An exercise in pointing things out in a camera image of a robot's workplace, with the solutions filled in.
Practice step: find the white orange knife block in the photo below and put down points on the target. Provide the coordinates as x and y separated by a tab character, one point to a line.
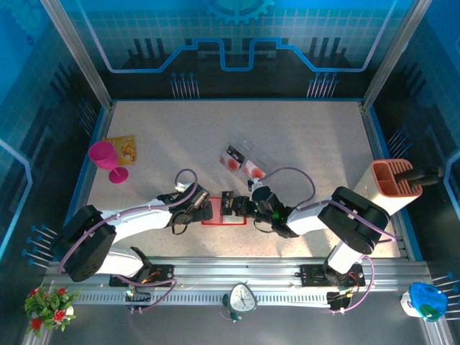
373	194

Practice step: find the red card holder wallet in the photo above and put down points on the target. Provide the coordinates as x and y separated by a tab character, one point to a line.
235	219

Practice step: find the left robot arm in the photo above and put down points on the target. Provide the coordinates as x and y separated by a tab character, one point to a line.
136	219

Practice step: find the aluminium frame post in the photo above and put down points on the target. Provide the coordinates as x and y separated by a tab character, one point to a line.
77	54
391	54

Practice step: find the small green alarm clock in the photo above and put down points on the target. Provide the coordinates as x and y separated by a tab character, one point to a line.
241	298

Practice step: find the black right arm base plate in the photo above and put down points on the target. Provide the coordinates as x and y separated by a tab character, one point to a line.
312	275

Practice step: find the potted plant red flowers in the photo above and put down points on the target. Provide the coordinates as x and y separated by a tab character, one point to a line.
46	305

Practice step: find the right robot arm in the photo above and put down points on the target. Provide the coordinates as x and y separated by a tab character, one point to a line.
305	217

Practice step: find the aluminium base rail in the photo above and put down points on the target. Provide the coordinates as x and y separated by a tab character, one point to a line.
233	269

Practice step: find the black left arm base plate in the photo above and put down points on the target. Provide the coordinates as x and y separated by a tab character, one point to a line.
163	271

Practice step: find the white card red circle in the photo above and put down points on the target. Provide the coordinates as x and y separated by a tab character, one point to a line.
254	170
231	164

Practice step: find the pink plastic goblet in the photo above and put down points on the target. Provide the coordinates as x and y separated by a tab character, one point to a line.
104	154

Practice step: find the yellow snack packet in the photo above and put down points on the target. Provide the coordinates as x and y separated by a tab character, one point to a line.
127	149

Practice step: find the blue white globe toy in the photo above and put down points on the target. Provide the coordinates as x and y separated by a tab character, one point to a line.
426	298

